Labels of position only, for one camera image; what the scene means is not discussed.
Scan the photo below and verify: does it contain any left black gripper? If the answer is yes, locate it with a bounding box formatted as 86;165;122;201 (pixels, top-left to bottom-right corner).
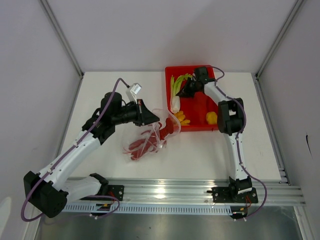
112;99;160;127

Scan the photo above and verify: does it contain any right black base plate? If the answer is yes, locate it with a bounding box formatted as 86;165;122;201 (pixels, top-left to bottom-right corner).
206;186;259;204

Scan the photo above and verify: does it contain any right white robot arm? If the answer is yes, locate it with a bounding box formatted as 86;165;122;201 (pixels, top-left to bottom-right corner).
175;66;253;202

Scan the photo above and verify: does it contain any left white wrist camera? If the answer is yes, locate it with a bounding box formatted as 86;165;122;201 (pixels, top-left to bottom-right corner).
126;83;142;103

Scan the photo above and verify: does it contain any red lobster toy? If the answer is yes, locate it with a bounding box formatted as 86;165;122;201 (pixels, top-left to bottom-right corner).
122;117;181;161

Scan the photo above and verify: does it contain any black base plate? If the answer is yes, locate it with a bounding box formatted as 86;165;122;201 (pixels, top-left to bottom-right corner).
206;186;259;204
106;185;125;201

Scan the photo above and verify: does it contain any yellow pepper toy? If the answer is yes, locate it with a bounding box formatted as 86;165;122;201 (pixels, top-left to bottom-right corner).
205;111;218;125

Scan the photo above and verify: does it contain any red plastic tray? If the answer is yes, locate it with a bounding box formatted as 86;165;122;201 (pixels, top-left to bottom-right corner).
164;65;218;132

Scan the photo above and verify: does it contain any green white celery toy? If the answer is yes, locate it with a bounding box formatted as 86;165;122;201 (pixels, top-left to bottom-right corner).
170;73;193;114

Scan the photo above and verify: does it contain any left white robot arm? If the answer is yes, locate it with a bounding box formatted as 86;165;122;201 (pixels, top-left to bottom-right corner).
23;92;160;218

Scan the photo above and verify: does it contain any yellow ginger toy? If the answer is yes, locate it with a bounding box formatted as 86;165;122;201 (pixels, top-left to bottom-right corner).
174;111;191;126

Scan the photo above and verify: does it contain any white slotted cable duct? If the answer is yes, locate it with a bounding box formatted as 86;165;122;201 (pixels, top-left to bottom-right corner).
62;202;232;216

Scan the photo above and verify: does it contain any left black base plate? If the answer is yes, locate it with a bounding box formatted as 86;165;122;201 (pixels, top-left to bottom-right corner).
106;185;125;201

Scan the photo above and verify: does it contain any aluminium mounting rail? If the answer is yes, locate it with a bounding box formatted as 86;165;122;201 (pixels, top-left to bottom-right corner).
57;178;306;206

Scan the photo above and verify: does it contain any clear zip top bag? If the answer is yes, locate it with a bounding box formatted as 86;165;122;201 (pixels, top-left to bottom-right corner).
121;108;181;161

